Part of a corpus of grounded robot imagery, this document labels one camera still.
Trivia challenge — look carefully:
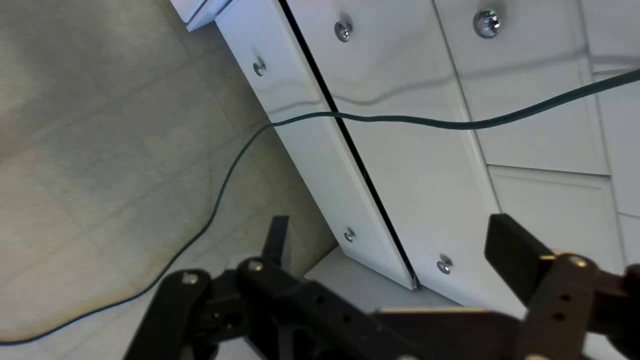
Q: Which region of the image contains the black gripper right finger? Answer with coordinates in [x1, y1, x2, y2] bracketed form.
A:
[485, 211, 640, 360]

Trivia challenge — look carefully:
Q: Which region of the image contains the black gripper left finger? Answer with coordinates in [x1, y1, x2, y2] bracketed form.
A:
[122, 213, 402, 360]

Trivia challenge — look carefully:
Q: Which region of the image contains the narrow white drawer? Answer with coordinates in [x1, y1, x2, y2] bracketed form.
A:
[433, 0, 612, 176]

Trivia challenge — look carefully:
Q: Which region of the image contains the white bottom drawer front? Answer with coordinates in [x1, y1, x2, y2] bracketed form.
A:
[216, 0, 419, 292]

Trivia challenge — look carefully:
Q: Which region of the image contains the black power cable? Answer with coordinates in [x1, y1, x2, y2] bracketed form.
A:
[0, 65, 640, 348]

